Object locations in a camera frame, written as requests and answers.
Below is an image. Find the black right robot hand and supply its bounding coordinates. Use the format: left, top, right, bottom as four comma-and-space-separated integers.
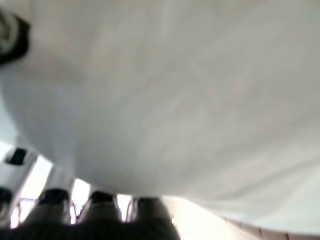
0, 11, 31, 66

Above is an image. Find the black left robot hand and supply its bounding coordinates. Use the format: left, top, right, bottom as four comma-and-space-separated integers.
0, 146, 181, 240

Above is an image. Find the white duvet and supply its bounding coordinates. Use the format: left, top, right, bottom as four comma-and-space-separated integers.
0, 0, 320, 231

